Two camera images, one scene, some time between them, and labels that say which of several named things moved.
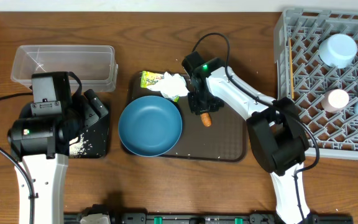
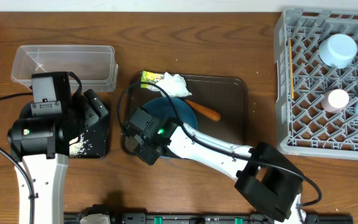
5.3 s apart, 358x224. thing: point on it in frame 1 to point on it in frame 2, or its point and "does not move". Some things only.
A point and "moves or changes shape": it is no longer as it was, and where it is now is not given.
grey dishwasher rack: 303,77 does not move
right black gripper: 198,107 to 145,150
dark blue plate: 150,126 moves or changes shape
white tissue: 171,86 does not move
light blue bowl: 337,50 does not move
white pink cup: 334,100 does not move
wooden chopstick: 291,80 does not move
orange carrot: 206,119 moves or changes shape
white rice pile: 76,146 does not move
